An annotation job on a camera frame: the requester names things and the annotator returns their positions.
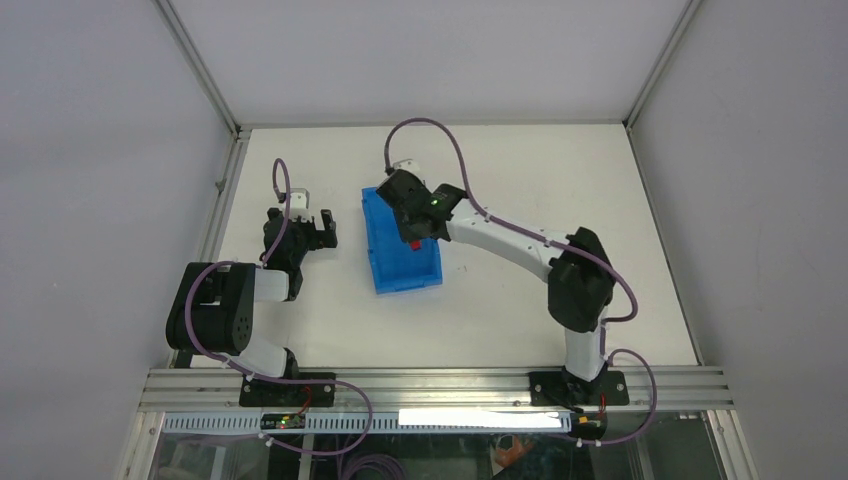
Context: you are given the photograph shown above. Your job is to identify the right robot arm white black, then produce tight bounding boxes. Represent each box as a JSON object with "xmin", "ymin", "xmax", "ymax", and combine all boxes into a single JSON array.
[{"xmin": 376, "ymin": 169, "xmax": 616, "ymax": 405}]

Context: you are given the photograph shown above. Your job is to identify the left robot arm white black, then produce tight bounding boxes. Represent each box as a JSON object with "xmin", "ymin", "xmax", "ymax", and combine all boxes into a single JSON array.
[{"xmin": 165, "ymin": 207, "xmax": 338, "ymax": 406}]

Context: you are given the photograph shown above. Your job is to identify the blue plastic bin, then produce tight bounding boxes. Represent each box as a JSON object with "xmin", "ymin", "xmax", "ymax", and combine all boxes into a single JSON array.
[{"xmin": 361, "ymin": 187, "xmax": 443, "ymax": 294}]

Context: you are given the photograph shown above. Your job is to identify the orange object below table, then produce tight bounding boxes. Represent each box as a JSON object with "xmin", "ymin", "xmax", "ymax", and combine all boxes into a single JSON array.
[{"xmin": 491, "ymin": 434, "xmax": 535, "ymax": 469}]

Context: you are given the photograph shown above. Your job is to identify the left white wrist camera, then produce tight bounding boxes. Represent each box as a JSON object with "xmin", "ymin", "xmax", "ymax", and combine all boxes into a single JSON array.
[{"xmin": 279, "ymin": 188, "xmax": 313, "ymax": 222}]

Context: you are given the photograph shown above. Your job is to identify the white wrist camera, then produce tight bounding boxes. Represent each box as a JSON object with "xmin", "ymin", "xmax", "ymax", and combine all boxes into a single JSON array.
[
  {"xmin": 279, "ymin": 188, "xmax": 313, "ymax": 222},
  {"xmin": 390, "ymin": 158, "xmax": 420, "ymax": 175}
]

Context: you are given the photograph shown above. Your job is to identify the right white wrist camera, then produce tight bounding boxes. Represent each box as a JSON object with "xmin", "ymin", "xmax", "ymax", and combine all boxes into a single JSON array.
[{"xmin": 390, "ymin": 158, "xmax": 420, "ymax": 175}]

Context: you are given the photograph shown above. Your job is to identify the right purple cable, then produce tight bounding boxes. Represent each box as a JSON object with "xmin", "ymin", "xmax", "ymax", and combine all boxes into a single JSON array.
[{"xmin": 384, "ymin": 118, "xmax": 658, "ymax": 446}]

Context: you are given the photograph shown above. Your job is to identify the purple cable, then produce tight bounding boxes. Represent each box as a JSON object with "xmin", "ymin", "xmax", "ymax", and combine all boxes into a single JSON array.
[
  {"xmin": 384, "ymin": 118, "xmax": 658, "ymax": 446},
  {"xmin": 183, "ymin": 158, "xmax": 374, "ymax": 458}
]

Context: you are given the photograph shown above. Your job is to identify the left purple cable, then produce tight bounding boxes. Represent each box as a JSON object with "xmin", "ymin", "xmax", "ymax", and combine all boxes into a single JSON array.
[{"xmin": 183, "ymin": 158, "xmax": 374, "ymax": 458}]

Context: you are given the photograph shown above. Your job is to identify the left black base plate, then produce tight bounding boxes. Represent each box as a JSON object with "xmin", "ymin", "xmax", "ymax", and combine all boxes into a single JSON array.
[{"xmin": 238, "ymin": 371, "xmax": 336, "ymax": 408}]

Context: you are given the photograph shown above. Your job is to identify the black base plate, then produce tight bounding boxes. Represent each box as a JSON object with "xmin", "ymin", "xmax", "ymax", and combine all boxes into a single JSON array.
[
  {"xmin": 238, "ymin": 371, "xmax": 336, "ymax": 408},
  {"xmin": 527, "ymin": 370, "xmax": 630, "ymax": 408}
]

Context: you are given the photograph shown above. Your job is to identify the aluminium front rail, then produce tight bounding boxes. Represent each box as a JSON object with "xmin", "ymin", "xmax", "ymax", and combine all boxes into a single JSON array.
[{"xmin": 138, "ymin": 366, "xmax": 735, "ymax": 413}]

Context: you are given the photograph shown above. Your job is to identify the white slotted cable duct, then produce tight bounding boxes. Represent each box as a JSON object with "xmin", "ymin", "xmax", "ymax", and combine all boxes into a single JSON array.
[{"xmin": 163, "ymin": 408, "xmax": 571, "ymax": 436}]

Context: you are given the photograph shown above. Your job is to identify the left aluminium frame post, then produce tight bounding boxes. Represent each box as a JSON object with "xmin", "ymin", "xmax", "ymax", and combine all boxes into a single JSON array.
[{"xmin": 152, "ymin": 0, "xmax": 241, "ymax": 138}]

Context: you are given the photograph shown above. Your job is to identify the aluminium frame post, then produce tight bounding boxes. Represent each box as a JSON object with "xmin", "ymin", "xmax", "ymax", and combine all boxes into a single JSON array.
[
  {"xmin": 152, "ymin": 0, "xmax": 241, "ymax": 138},
  {"xmin": 623, "ymin": 0, "xmax": 703, "ymax": 134}
]

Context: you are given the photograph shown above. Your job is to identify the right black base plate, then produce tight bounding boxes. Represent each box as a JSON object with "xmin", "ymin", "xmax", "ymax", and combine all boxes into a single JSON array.
[{"xmin": 527, "ymin": 370, "xmax": 630, "ymax": 408}]

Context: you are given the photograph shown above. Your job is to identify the right aluminium frame post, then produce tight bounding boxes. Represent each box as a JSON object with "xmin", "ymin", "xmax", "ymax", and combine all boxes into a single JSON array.
[{"xmin": 623, "ymin": 0, "xmax": 703, "ymax": 134}]

